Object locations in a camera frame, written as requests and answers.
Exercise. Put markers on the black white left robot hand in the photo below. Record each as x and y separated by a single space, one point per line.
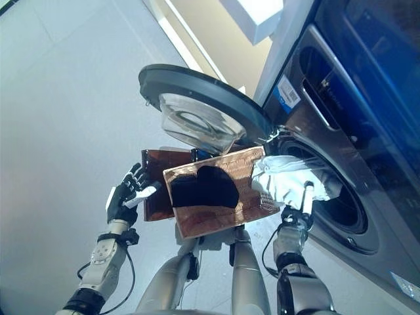
121 203

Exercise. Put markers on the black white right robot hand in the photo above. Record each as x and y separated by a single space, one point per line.
295 216

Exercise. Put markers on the light grey garment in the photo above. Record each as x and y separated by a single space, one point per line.
285 180

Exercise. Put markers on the black garment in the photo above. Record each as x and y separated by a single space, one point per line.
203 190

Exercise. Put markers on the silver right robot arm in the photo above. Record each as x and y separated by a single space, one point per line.
295 275

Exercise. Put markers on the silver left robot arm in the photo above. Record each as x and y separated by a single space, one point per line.
98 262

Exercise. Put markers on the dark grey washing machine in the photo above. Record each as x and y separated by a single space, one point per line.
377 197

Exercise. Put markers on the brown wicker laundry basket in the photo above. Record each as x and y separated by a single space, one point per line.
249 170

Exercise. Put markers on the silver right robot leg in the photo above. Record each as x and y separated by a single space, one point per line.
247 279

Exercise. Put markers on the blue white label sticker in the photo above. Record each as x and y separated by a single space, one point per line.
288 94

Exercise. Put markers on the white energy label sticker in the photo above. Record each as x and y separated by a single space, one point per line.
405 283

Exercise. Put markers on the round glass washer door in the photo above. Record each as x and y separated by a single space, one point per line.
197 85

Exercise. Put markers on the white cabinet side panel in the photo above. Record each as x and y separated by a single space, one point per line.
282 52

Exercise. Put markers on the white counter cabinet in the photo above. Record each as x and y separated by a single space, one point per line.
210 36

